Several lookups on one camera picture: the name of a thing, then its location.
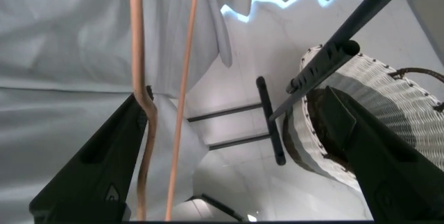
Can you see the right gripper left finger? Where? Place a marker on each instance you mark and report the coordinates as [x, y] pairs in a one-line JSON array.
[[97, 172]]

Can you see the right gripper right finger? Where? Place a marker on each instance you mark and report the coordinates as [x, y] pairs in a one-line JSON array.
[[392, 175]]

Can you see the pale grey shorts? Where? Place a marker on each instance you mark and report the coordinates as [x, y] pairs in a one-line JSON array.
[[69, 43]]

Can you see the white laundry basket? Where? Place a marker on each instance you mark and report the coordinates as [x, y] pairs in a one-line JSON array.
[[392, 88]]

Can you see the pink clothes hanger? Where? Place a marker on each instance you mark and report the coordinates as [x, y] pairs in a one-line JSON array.
[[138, 43]]

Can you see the black clothes rack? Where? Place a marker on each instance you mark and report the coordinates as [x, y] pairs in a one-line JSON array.
[[347, 33]]

